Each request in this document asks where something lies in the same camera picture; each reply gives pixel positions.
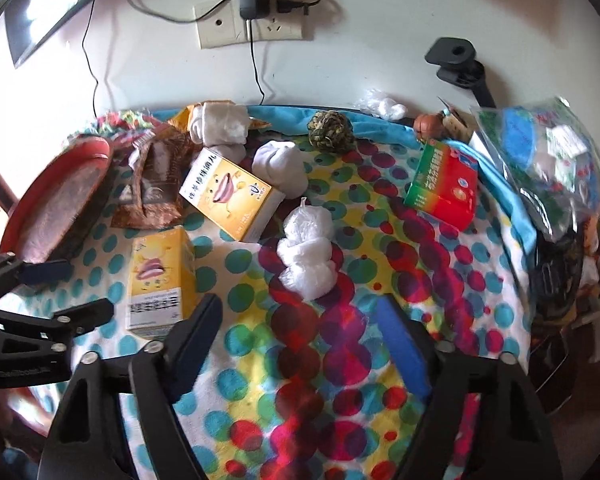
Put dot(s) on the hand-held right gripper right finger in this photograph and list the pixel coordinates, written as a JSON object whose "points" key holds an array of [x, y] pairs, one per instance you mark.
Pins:
{"points": [[400, 345]]}

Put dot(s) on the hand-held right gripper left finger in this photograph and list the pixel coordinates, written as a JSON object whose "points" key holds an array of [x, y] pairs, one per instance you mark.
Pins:
{"points": [[200, 330]]}

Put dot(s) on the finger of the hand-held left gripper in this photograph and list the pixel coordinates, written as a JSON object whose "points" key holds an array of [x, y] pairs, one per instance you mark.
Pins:
{"points": [[45, 272], [85, 315]]}

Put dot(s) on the yellow medicine box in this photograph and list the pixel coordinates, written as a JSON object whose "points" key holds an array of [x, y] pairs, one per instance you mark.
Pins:
{"points": [[160, 275], [225, 195]]}

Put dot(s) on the red round tray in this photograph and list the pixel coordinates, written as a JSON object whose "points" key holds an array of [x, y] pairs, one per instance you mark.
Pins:
{"points": [[55, 205]]}

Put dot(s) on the brown snack packet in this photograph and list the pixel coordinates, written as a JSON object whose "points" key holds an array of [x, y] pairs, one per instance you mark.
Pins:
{"points": [[155, 200], [147, 152]]}

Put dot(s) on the small white sock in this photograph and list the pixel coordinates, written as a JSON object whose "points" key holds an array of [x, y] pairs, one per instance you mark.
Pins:
{"points": [[227, 152]]}

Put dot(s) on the white sock ball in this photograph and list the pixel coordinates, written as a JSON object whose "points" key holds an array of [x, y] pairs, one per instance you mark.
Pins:
{"points": [[280, 165]]}

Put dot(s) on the yellow snack packet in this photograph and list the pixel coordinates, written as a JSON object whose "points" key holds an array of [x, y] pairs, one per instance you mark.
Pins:
{"points": [[180, 117]]}

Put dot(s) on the large white sock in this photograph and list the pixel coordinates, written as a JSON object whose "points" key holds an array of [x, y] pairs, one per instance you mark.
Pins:
{"points": [[220, 120]]}

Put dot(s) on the polka dot cloth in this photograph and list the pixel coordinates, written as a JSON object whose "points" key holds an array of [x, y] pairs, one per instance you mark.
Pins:
{"points": [[300, 360]]}

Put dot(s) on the clear bag of white balls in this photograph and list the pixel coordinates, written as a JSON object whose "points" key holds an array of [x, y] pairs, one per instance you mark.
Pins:
{"points": [[305, 255]]}

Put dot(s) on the green and red box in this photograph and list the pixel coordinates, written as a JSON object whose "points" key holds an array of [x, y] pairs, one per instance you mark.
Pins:
{"points": [[445, 185]]}

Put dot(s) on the black fabric bag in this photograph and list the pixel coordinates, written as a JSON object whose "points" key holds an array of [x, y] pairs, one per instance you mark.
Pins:
{"points": [[555, 265]]}

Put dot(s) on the small orange ball toy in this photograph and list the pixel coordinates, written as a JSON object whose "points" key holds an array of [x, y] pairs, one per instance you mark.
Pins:
{"points": [[426, 126]]}

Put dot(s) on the beaded wooden ornament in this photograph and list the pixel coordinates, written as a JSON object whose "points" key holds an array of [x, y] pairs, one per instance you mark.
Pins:
{"points": [[456, 126]]}

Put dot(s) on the large clear plastic bag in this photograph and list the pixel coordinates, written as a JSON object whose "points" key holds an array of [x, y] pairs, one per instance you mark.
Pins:
{"points": [[545, 155]]}

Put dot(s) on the small crumpled plastic bag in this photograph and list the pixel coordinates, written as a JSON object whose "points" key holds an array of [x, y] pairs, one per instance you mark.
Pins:
{"points": [[385, 106]]}

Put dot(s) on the black television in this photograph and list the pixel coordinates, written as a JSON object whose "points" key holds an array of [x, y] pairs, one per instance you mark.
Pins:
{"points": [[70, 12]]}

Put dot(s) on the black plug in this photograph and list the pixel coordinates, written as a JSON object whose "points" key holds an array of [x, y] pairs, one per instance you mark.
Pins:
{"points": [[287, 6]]}

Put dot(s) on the black clamp mount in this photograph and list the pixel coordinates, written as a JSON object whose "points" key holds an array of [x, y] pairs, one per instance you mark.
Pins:
{"points": [[455, 55]]}

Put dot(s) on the white power wall outlet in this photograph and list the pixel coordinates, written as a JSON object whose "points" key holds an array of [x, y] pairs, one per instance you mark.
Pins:
{"points": [[280, 27]]}

